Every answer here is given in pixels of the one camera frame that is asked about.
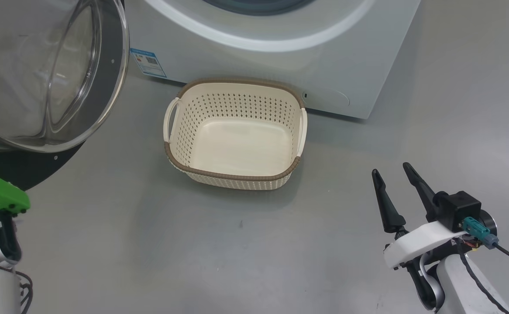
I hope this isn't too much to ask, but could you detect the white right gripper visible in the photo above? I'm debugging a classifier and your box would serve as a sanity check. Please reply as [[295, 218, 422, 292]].
[[371, 162, 468, 269]]

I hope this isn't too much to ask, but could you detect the round glass washing machine door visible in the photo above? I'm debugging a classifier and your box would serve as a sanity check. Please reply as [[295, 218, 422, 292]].
[[0, 0, 131, 192]]

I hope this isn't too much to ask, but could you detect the cream perforated laundry basket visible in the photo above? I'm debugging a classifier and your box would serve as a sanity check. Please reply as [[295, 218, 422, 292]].
[[163, 78, 308, 191]]

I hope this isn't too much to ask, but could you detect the white front-loading washing machine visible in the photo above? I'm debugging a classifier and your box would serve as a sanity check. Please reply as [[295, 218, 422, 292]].
[[124, 0, 422, 119]]

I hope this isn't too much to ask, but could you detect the blue energy label sticker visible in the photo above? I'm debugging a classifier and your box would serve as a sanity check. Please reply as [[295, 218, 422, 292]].
[[130, 48, 168, 79]]

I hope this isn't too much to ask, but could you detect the teal plug camera cable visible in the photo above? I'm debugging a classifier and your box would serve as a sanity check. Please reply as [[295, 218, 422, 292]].
[[461, 216, 509, 270]]

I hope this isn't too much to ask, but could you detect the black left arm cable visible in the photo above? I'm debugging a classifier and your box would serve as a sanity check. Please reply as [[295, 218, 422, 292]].
[[15, 270, 34, 314]]

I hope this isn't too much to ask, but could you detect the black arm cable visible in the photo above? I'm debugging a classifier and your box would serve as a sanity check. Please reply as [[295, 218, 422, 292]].
[[15, 270, 34, 314], [454, 239, 509, 314]]

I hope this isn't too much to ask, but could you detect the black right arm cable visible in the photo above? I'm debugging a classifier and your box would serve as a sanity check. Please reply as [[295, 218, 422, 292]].
[[454, 239, 509, 314]]

